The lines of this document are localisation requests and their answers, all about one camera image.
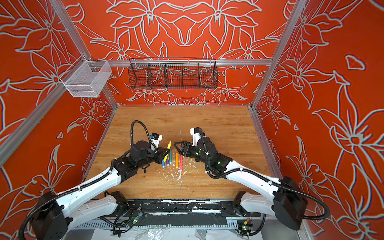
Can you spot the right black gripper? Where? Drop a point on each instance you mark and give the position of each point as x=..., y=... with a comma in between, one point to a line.
x=185, y=144

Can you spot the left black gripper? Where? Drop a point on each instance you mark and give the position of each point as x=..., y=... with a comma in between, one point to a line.
x=160, y=152

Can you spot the orange marker pen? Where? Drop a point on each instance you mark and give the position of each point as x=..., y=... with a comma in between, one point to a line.
x=177, y=160

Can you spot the pink marker pen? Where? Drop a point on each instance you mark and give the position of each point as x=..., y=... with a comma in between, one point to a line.
x=181, y=163

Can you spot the yellow marker pen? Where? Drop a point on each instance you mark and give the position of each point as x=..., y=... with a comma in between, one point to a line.
x=169, y=148

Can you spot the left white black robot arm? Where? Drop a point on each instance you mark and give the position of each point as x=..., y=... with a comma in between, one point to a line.
x=52, y=218

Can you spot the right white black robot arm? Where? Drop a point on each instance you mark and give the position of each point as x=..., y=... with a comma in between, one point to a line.
x=284, y=200

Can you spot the clear plastic bin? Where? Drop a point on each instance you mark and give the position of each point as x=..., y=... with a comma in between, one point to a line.
x=86, y=79

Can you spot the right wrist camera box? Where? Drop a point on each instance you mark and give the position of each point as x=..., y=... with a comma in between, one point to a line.
x=196, y=135

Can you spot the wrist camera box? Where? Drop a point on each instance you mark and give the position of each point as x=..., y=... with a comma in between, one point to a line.
x=155, y=140
x=196, y=135

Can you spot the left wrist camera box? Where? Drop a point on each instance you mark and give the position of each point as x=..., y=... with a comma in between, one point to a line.
x=155, y=140

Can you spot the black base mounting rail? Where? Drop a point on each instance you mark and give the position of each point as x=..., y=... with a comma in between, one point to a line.
x=178, y=213

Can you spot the black wire mesh basket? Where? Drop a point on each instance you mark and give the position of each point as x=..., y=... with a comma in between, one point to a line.
x=173, y=74

